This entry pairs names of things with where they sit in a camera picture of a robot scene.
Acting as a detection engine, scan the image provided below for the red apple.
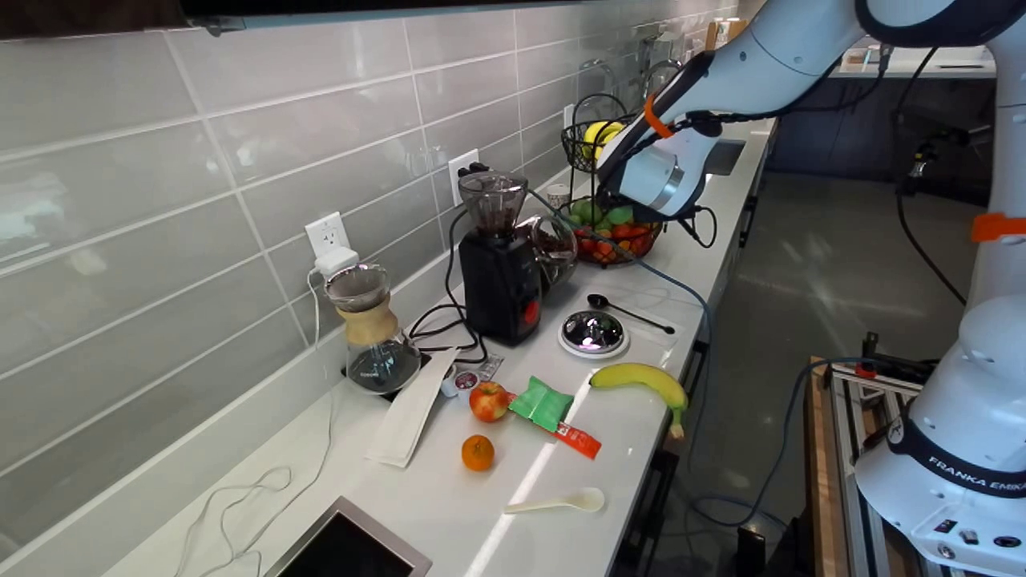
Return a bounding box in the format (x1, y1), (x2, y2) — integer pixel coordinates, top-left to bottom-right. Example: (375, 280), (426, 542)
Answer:
(583, 233), (628, 266)
(622, 222), (659, 258)

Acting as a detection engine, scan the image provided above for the loose red-yellow apple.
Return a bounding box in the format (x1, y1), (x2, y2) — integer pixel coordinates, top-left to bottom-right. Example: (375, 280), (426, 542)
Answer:
(466, 380), (515, 428)

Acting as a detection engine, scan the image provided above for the black coffee grinder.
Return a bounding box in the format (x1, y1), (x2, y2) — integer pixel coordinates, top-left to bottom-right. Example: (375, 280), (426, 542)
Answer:
(454, 160), (551, 351)

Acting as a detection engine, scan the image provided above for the glass jar of coffee beans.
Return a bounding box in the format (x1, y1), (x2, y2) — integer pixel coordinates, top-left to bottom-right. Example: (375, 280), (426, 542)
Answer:
(529, 213), (583, 289)

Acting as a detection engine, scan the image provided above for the small white sachet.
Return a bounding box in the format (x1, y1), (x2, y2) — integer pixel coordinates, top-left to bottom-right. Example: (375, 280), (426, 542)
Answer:
(442, 359), (501, 401)

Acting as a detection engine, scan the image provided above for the green packet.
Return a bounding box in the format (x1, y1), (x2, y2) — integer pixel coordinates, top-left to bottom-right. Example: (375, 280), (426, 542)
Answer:
(505, 374), (576, 435)

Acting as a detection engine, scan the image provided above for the glass pour-over carafe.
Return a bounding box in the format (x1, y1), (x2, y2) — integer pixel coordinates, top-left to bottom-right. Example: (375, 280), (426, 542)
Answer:
(325, 263), (404, 357)

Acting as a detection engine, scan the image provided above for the single yellow banana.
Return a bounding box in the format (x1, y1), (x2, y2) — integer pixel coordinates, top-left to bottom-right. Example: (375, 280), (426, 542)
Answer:
(585, 359), (691, 444)

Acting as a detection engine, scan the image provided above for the orange-red packet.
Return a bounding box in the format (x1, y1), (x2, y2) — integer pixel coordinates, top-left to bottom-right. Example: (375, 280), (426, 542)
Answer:
(554, 424), (607, 466)

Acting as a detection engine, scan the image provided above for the small loose orange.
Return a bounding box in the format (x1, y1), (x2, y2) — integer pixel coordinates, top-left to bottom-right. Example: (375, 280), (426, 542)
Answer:
(459, 433), (501, 474)

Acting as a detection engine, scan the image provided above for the yellow banana bunch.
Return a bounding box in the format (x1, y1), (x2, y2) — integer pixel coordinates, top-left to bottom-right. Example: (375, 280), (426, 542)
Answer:
(580, 118), (628, 165)

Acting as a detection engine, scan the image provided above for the white plug adapter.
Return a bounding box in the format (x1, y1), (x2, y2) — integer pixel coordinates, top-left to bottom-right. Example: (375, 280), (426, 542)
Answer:
(312, 245), (363, 283)

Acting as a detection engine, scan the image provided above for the white plastic spoon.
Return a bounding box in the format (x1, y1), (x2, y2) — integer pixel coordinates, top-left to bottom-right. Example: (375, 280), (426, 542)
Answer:
(504, 484), (609, 521)

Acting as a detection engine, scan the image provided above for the black square countertop inset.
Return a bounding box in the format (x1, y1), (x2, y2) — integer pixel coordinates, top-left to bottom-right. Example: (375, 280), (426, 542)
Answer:
(260, 493), (436, 577)

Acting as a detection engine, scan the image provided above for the dark background counter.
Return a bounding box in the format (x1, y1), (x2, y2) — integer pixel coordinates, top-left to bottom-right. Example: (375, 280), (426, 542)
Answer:
(762, 43), (1002, 205)

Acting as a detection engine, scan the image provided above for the robot mounting stand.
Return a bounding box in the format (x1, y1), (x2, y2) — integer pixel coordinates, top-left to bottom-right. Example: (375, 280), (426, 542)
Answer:
(805, 357), (932, 577)

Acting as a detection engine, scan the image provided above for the long dark upper cabinet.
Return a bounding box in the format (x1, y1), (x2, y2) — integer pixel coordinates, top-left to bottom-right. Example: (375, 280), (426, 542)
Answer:
(0, 0), (585, 44)

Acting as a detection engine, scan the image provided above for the black long-handled spoon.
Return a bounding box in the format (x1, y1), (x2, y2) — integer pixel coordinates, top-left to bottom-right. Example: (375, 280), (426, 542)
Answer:
(583, 293), (678, 337)

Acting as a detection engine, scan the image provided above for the black grinder power cable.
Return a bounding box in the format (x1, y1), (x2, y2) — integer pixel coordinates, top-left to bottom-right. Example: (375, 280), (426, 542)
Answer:
(404, 205), (494, 367)

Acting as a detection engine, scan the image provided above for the white wall outlet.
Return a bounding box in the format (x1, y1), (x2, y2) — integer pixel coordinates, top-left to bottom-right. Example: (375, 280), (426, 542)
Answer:
(301, 207), (353, 259)
(445, 147), (484, 207)

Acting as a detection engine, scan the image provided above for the black two-tier wire fruit rack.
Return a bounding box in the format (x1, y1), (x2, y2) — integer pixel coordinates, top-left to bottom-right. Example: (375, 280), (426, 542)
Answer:
(554, 91), (668, 268)

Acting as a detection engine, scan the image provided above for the blue cable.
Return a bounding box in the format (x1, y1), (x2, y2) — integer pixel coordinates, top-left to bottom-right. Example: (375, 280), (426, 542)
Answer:
(633, 258), (717, 357)

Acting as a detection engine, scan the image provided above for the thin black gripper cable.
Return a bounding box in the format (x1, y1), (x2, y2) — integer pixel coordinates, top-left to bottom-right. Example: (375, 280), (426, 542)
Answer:
(676, 202), (722, 251)

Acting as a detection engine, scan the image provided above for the thin white cable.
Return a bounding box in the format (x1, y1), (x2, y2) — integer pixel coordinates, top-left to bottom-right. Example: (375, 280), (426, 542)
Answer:
(168, 266), (345, 577)

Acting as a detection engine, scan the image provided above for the black floor cable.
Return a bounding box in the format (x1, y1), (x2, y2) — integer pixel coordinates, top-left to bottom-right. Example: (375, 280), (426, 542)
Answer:
(681, 357), (859, 532)

